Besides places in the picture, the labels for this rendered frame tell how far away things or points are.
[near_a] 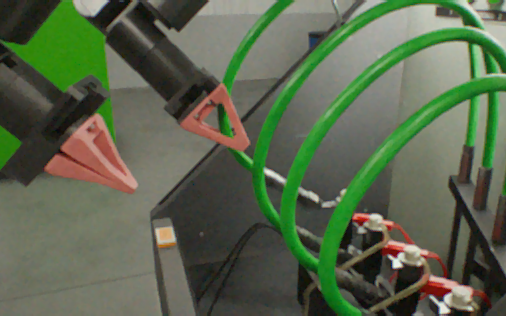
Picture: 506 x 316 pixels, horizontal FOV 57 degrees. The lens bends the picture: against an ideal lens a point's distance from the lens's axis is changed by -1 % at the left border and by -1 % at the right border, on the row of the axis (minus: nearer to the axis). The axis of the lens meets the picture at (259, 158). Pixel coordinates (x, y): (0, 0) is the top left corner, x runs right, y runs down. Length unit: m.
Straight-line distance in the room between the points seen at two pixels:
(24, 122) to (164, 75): 0.18
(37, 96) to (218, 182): 0.57
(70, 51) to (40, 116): 3.40
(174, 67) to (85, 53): 3.30
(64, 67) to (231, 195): 2.99
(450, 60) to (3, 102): 0.73
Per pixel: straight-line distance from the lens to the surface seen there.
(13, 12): 0.42
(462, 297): 0.49
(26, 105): 0.43
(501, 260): 0.58
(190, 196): 0.94
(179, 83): 0.55
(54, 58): 3.82
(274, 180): 0.61
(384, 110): 1.03
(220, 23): 7.27
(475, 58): 0.72
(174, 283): 0.76
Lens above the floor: 1.38
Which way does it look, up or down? 20 degrees down
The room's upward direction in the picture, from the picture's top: straight up
